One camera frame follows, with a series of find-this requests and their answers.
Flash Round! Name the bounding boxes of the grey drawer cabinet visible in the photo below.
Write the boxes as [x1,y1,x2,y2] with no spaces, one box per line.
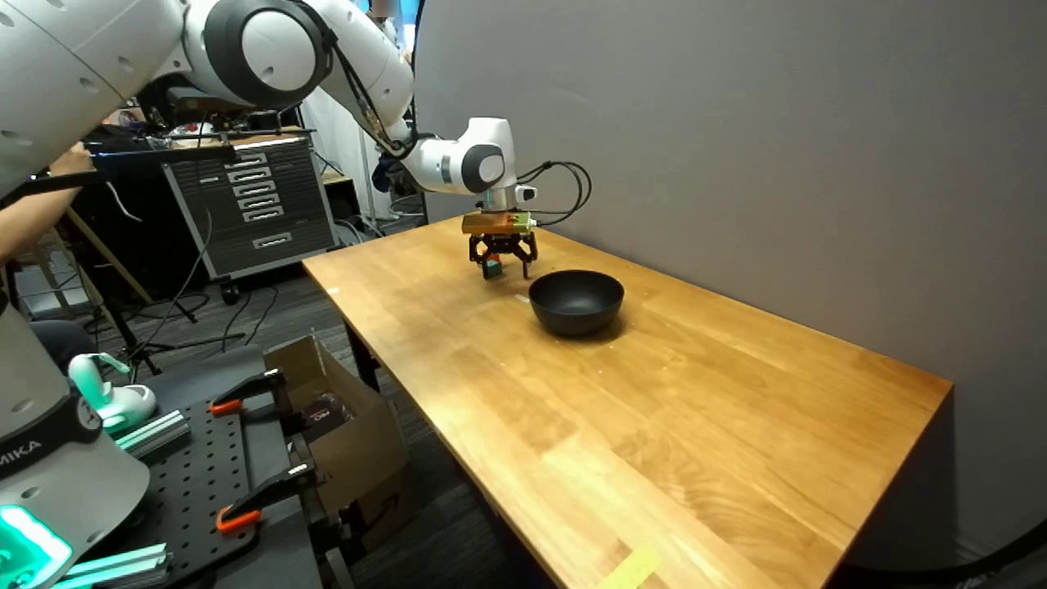
[161,134,339,284]

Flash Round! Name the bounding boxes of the hand controller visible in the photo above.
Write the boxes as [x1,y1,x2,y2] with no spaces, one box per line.
[67,353,158,435]

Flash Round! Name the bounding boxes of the black orange clamp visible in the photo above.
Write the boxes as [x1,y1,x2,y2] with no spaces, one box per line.
[208,368,289,417]
[214,462,319,535]

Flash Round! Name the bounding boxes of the person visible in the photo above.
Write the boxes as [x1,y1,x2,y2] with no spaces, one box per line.
[0,141,99,373]

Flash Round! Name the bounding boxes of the aluminium profile bar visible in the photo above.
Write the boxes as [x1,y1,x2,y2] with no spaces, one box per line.
[115,409,191,461]
[47,542,173,589]

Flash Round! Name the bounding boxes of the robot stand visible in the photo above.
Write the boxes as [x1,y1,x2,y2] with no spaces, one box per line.
[78,344,348,589]

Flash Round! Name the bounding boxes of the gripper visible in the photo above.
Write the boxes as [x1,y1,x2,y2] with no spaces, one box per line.
[468,232,540,281]

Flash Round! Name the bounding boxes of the black bowl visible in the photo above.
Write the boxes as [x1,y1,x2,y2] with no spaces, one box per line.
[528,270,626,338]

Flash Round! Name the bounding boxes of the cardboard box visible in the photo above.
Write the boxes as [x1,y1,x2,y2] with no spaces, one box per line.
[263,335,415,554]

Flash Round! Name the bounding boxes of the yellow tape strip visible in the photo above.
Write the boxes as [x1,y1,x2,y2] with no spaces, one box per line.
[600,546,663,589]

